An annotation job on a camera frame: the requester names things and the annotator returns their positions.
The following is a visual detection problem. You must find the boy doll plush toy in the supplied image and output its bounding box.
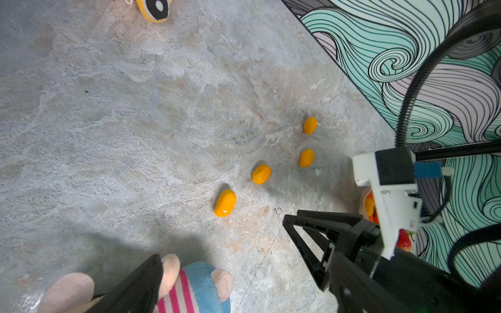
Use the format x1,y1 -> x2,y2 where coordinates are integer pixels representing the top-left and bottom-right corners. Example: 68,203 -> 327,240
38,254 -> 233,312

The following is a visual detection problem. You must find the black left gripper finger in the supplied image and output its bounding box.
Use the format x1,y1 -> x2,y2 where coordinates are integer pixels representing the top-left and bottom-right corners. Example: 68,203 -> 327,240
87,254 -> 163,313

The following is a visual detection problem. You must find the orange tangerine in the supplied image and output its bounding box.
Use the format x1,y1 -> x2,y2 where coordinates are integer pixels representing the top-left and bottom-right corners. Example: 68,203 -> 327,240
366,192 -> 380,225

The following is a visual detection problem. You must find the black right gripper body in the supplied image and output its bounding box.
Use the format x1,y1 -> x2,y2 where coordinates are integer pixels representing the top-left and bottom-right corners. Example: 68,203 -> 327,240
330,224 -> 500,312

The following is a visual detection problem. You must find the yellow cow plush toy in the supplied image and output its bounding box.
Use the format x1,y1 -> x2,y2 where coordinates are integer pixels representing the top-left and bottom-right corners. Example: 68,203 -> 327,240
135,0 -> 173,23

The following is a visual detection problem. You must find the pink scalloped fruit bowl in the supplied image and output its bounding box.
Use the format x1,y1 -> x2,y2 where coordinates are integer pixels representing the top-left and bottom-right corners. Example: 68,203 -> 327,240
358,186 -> 377,222

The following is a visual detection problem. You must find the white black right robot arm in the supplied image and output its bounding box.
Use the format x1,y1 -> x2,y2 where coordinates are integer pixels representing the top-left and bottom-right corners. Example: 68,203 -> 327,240
283,210 -> 500,312

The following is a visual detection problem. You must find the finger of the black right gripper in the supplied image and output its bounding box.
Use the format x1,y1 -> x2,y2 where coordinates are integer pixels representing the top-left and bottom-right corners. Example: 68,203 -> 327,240
296,210 -> 363,239
283,215 -> 333,292

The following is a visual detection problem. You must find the small yellow kumquat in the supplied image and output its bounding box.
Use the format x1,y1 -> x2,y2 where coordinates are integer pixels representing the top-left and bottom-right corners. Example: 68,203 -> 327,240
251,164 -> 271,185
363,197 -> 375,218
214,189 -> 237,217
303,117 -> 318,135
299,149 -> 315,168

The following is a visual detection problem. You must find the small yellow kumquat top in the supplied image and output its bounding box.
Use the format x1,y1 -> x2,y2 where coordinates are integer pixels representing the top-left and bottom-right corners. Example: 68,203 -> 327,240
303,117 -> 318,135

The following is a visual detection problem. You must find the red strawberry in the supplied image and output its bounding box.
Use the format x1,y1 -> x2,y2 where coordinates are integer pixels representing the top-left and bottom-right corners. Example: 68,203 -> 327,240
396,229 -> 412,252

